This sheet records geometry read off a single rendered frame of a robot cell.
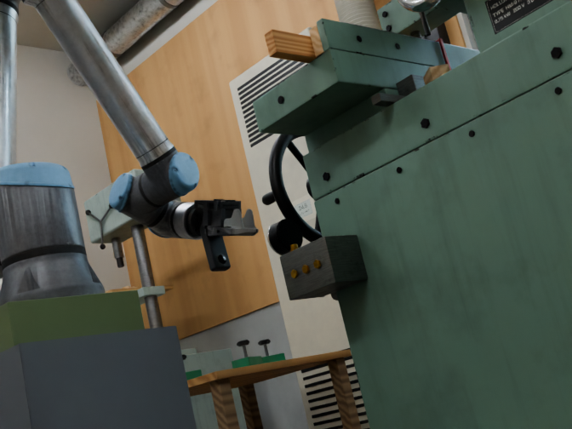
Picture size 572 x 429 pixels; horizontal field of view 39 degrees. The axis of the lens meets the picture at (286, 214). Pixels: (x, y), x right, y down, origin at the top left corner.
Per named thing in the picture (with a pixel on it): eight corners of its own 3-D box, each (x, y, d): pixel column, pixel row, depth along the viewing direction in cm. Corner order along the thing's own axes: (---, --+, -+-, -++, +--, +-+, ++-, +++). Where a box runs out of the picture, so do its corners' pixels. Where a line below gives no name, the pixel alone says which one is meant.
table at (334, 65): (429, 163, 192) (422, 139, 194) (539, 109, 171) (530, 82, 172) (226, 153, 152) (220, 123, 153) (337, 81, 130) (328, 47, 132)
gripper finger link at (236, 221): (246, 208, 177) (220, 208, 184) (245, 236, 177) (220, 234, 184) (257, 208, 179) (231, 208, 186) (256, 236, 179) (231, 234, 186)
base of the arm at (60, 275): (18, 303, 134) (8, 246, 136) (-15, 328, 149) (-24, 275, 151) (123, 290, 146) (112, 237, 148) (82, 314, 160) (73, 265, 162)
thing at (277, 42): (502, 93, 175) (497, 76, 175) (510, 89, 173) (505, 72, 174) (269, 57, 130) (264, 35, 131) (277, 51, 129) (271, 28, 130)
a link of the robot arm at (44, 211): (31, 244, 139) (14, 149, 143) (-21, 272, 149) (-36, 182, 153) (103, 244, 151) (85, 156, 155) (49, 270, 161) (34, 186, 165)
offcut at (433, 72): (454, 83, 132) (448, 63, 133) (435, 87, 132) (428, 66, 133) (447, 94, 136) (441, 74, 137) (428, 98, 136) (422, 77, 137)
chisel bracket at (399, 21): (409, 54, 164) (398, 15, 166) (464, 19, 154) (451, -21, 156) (385, 48, 159) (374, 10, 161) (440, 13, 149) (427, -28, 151)
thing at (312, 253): (321, 297, 147) (310, 254, 149) (368, 279, 138) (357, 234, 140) (286, 301, 142) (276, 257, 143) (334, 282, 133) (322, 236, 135)
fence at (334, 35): (524, 86, 173) (517, 63, 175) (530, 82, 172) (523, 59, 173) (323, 52, 133) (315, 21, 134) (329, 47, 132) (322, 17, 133)
